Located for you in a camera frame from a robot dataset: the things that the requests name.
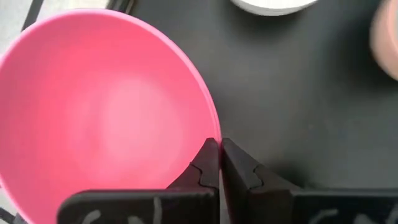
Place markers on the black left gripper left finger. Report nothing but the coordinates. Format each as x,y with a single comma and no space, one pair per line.
186,205

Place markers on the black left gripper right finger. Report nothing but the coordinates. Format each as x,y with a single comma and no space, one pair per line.
280,205

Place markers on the magenta bowl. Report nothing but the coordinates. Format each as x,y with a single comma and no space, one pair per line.
102,109

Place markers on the white bowl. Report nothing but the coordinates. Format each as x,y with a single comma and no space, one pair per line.
273,6

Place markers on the orange bowl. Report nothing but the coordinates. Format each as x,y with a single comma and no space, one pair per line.
387,40

